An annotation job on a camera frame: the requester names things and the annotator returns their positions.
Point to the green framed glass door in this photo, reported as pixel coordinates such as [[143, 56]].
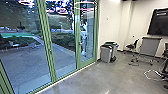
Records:
[[87, 33]]

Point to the grey trash bin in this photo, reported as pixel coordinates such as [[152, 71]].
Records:
[[106, 53]]

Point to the white garden statue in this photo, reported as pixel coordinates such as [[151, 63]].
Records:
[[84, 38]]

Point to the green garden shrub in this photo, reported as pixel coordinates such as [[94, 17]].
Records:
[[65, 40]]

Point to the black swivel stool chair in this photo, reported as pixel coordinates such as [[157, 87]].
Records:
[[132, 48]]

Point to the grey panel on stand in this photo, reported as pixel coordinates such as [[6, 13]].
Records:
[[150, 46]]

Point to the white wall thermostat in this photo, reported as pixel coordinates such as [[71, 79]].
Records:
[[107, 17]]

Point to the black wall screen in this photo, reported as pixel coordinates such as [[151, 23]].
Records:
[[159, 21]]

